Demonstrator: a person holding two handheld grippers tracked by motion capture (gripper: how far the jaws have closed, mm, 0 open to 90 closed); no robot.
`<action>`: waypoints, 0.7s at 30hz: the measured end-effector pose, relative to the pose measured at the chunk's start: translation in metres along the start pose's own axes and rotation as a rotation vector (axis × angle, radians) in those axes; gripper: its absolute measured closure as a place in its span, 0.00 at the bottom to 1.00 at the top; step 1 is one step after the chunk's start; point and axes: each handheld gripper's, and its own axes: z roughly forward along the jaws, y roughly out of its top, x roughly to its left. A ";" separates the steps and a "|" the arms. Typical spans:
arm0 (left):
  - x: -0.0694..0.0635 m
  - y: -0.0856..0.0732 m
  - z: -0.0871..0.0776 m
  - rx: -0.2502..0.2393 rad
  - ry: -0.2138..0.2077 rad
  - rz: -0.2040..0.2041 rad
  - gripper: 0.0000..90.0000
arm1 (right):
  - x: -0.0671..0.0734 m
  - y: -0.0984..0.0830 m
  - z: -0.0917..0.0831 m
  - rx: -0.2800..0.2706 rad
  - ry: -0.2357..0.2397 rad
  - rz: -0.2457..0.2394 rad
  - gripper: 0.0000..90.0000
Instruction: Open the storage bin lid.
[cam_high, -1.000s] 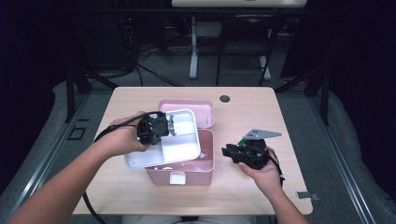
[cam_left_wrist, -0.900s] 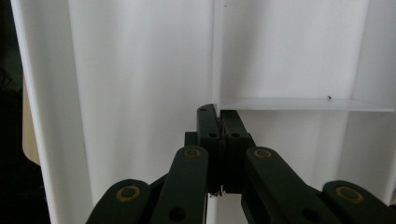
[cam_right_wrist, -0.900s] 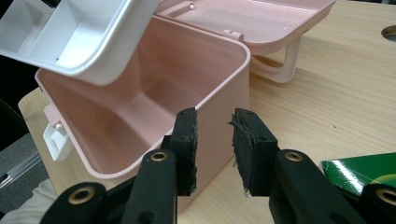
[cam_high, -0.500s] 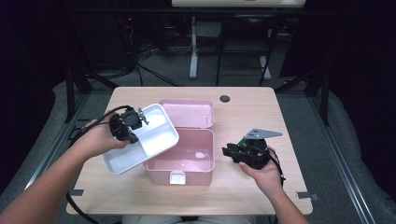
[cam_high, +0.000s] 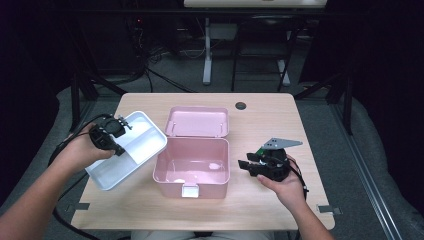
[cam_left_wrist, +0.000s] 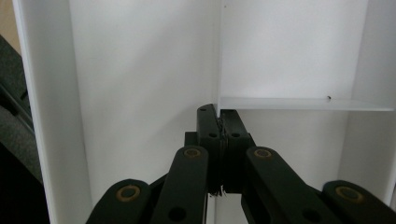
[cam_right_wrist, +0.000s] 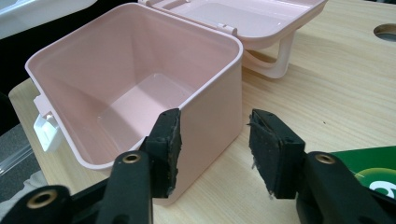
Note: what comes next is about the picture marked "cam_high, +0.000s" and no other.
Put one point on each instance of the grey metal table bracket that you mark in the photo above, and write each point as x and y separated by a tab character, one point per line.
78	206
328	209

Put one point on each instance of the dark round table grommet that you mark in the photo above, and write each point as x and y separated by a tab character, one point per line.
240	106

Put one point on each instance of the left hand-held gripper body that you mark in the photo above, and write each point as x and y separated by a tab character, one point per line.
106	133

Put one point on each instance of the black metal stand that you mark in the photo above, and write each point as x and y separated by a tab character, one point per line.
347	103
75	100

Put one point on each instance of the white divided tray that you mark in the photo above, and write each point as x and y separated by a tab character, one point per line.
143	143

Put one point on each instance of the black metal stool frame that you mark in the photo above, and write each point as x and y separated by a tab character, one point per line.
265	46

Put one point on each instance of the white background desk top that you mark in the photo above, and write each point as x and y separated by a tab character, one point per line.
255	3

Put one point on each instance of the green and white small box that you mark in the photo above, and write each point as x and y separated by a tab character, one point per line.
261	152

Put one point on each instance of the person's right hand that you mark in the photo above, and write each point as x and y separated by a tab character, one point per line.
290	190

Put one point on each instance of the white desk leg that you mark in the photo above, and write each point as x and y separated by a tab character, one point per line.
207	56
284	73

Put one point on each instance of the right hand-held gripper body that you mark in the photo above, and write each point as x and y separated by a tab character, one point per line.
275	165

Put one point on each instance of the pink storage box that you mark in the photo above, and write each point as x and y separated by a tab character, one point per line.
196	150

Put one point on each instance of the person's left hand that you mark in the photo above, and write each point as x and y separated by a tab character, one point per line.
78	150

